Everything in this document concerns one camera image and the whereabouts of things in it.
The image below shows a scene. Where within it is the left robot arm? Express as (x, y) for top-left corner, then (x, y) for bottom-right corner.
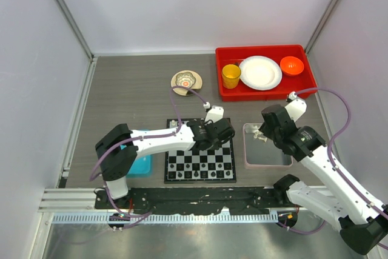
(90, 118), (235, 210)

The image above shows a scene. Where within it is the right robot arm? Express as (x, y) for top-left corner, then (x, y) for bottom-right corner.
(259, 99), (387, 255)

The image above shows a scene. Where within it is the pile of white pieces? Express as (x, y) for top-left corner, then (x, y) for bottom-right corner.
(253, 131), (268, 143)

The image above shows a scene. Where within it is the black white chess board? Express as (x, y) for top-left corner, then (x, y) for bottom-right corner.
(164, 117), (237, 184)

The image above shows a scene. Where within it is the silver metal tray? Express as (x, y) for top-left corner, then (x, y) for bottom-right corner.
(242, 123), (293, 170)

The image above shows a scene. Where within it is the red plastic bin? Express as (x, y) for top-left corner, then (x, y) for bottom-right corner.
(215, 44), (316, 102)

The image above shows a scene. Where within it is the white paper plate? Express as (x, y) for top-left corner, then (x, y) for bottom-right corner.
(239, 56), (283, 91)

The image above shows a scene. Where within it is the orange plastic bowl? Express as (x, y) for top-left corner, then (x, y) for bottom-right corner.
(280, 56), (304, 76)

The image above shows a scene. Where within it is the beige saucer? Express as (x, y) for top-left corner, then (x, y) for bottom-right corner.
(170, 70), (202, 96)

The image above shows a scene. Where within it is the patterned small bowl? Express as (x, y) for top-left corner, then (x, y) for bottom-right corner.
(175, 71), (196, 88)

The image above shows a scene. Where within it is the yellow plastic cup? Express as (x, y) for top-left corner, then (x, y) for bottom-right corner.
(221, 64), (241, 89)

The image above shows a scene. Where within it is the blue plastic tray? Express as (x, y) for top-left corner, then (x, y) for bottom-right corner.
(126, 155), (152, 178)

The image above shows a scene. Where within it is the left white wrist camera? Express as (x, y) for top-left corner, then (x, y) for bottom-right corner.
(203, 102), (224, 123)

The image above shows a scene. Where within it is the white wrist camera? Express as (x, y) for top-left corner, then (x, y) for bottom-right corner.
(203, 102), (224, 123)
(285, 92), (307, 122)

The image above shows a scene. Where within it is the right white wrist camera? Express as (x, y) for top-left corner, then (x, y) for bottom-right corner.
(285, 92), (307, 122)

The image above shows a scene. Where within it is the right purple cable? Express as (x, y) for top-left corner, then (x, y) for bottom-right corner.
(277, 88), (388, 249)

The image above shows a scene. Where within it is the purple cable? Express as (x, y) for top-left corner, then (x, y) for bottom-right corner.
(89, 86), (212, 232)
(277, 88), (388, 249)

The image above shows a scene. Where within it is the black mounting base plate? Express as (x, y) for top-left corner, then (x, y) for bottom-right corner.
(94, 186), (310, 216)

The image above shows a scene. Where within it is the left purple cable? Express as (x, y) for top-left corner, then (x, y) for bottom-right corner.
(89, 86), (212, 232)

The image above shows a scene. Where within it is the aluminium frame rail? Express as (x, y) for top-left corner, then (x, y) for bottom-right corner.
(38, 184), (369, 211)

